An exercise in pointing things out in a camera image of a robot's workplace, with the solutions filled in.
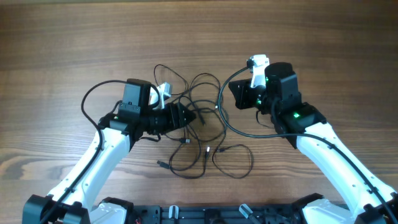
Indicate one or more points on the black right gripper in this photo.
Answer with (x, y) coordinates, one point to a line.
(244, 88)

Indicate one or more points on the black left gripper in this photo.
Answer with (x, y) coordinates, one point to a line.
(175, 118)

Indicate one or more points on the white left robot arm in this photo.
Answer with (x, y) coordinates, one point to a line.
(141, 110)

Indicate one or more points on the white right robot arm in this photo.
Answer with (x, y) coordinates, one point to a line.
(368, 199)

